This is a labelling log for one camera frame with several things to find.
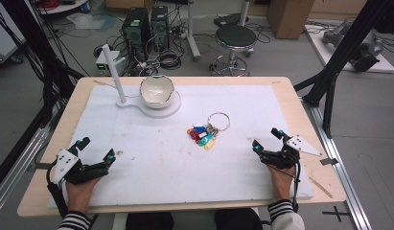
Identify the white foam mat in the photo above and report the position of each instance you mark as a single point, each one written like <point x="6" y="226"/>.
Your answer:
<point x="153" y="172"/>

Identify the white stand with post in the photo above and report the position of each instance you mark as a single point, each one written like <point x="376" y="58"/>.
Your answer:
<point x="114" y="72"/>

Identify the grey robot part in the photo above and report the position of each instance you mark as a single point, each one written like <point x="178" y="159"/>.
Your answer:
<point x="335" y="34"/>

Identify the black flat case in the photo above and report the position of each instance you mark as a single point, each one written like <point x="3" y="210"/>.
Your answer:
<point x="229" y="19"/>

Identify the person's right leg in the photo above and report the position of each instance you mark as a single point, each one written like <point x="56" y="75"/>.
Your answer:
<point x="237" y="219"/>

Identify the clear plastic sheet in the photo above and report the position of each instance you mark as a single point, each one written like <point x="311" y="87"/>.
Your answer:
<point x="86" y="20"/>

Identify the dark robot part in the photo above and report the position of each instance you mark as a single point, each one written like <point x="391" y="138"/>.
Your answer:
<point x="365" y="54"/>

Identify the brown cardboard box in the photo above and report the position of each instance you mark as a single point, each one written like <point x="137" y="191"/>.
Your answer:
<point x="289" y="17"/>

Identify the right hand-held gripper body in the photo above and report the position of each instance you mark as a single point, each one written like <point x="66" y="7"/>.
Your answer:
<point x="281" y="158"/>

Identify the white device with green display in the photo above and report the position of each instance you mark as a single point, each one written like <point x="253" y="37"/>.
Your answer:
<point x="103" y="65"/>

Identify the person's left leg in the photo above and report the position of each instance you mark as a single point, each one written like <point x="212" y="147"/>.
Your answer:
<point x="150" y="221"/>

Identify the white desk leg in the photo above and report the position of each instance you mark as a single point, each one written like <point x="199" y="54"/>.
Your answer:
<point x="193" y="32"/>
<point x="244" y="12"/>

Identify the black metal frame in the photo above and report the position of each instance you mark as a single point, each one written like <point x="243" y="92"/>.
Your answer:
<point x="344" y="51"/>
<point x="44" y="54"/>

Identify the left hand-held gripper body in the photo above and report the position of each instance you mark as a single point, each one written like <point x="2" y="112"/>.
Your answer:
<point x="70" y="169"/>

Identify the thin wooden stick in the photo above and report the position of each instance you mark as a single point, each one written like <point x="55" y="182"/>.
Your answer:
<point x="321" y="187"/>
<point x="103" y="83"/>

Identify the round white table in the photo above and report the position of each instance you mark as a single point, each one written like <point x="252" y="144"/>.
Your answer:
<point x="62" y="6"/>

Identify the person's leg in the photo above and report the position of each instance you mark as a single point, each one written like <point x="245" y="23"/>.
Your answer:
<point x="150" y="221"/>
<point x="237" y="219"/>

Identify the person's right hand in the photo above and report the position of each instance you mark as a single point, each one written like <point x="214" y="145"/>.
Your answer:
<point x="282" y="183"/>

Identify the black computer tower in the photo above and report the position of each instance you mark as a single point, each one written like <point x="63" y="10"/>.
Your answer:
<point x="160" y="27"/>
<point x="136" y="28"/>

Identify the aluminium rail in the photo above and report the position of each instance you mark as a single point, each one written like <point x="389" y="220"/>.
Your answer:
<point x="17" y="164"/>
<point x="340" y="166"/>

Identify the black round stool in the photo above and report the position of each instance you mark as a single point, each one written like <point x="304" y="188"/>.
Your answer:
<point x="235" y="36"/>

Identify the white ceramic bowl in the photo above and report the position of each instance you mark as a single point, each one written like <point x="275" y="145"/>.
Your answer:
<point x="156" y="91"/>

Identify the grey tape piece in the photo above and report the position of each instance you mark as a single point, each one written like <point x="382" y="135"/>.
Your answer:
<point x="329" y="161"/>

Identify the person's left hand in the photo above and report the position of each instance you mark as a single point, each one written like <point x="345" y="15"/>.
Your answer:
<point x="79" y="195"/>

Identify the white floor board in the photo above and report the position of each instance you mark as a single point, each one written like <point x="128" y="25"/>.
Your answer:
<point x="327" y="52"/>

